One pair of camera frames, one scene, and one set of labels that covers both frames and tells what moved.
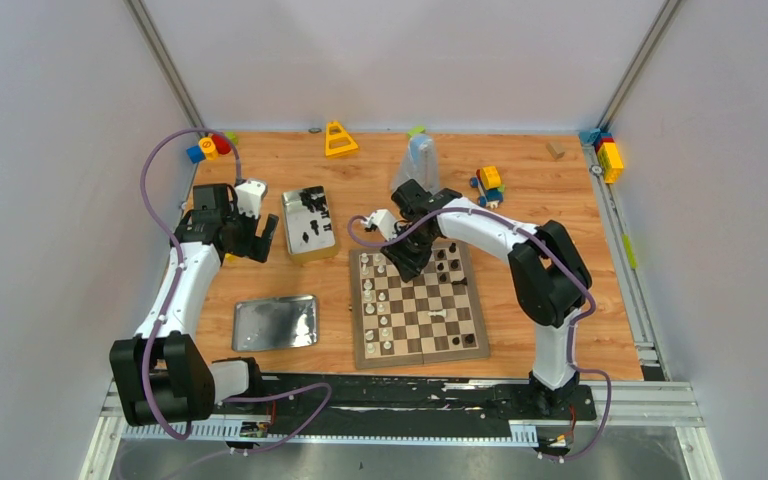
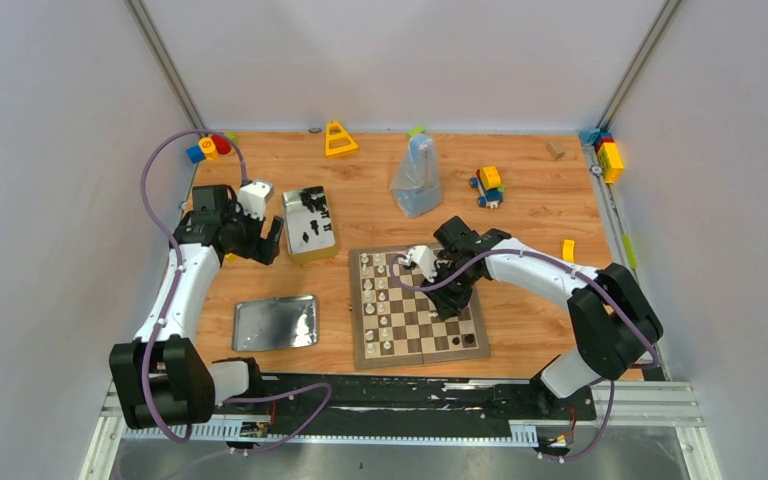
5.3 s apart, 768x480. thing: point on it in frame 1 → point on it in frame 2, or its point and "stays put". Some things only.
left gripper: (247, 232) stays put
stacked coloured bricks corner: (607, 151) stays put
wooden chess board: (432, 318) stays put
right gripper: (409, 267) → (447, 306)
